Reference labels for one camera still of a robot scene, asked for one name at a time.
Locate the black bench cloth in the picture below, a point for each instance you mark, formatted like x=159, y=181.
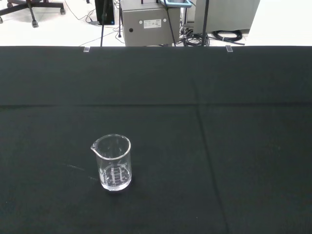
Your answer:
x=195, y=126

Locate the grey metal box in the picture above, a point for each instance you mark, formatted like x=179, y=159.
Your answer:
x=146, y=35

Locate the clear cloth clip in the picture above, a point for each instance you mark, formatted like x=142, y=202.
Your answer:
x=86, y=49
x=229, y=48

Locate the blue plastic tray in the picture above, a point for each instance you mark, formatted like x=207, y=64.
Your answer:
x=176, y=4

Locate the black computer tower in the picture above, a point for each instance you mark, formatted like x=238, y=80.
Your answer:
x=98, y=9

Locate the large grey cabinet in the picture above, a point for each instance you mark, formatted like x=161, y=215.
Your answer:
x=231, y=14

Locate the black office chair base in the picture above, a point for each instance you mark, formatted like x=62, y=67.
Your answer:
x=31, y=11

